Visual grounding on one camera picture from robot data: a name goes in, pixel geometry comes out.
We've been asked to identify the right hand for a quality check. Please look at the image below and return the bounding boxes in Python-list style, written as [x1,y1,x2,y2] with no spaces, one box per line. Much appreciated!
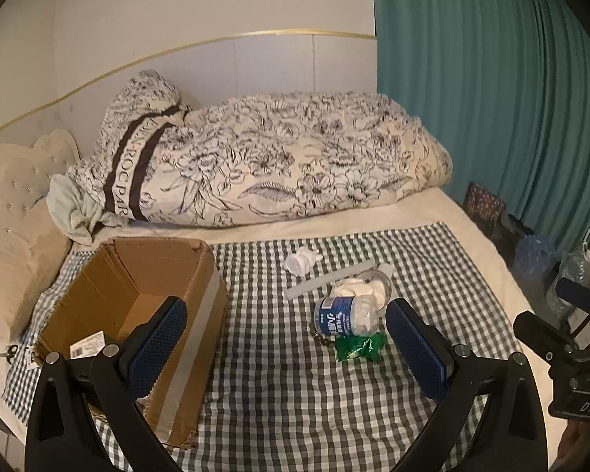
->
[554,421,590,472]

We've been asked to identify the white star-shaped object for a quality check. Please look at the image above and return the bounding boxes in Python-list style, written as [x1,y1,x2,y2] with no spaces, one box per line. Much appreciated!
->
[283,247,323,277]

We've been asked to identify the cardboard box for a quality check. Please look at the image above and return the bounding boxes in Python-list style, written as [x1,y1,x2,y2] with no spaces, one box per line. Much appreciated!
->
[34,238,228,450]

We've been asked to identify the beige pillow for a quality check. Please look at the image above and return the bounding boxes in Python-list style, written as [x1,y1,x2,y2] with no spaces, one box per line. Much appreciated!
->
[0,200,71,341]

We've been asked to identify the green snack wrapper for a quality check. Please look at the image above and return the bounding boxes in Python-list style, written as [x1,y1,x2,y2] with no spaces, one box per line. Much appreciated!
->
[334,332,387,363]

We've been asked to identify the mint green towel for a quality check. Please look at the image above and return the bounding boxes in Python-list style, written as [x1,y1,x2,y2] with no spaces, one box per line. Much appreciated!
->
[45,174,129,246]

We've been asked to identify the clear jar blue label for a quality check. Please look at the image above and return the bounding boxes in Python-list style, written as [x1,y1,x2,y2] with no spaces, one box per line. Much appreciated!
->
[313,294,379,338]

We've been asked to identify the tufted cream headboard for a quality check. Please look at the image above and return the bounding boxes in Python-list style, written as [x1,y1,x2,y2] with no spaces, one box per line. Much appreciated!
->
[0,129,79,251]

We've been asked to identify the black scissors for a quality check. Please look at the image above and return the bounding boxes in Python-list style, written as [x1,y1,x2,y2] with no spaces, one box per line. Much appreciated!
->
[0,344,19,365]

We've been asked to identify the dark patterned bag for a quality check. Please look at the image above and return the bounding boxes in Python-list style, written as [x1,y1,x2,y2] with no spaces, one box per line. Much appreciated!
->
[463,182,506,228]

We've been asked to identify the floral duvet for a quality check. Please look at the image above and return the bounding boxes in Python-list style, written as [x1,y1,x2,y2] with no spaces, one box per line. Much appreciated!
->
[69,70,453,228]

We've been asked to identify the water bottle pack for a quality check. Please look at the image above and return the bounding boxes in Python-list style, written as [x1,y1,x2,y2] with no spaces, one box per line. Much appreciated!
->
[512,234,557,280]

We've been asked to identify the teal curtain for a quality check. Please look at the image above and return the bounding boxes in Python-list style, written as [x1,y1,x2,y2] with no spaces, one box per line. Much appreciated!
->
[374,0,590,251]

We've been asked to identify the white paper roll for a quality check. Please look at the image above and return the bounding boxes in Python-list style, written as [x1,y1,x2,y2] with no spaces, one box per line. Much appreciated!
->
[377,263,395,280]

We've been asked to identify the white tape roll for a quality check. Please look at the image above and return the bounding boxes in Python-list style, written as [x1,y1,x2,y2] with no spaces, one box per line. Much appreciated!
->
[331,269,394,310]

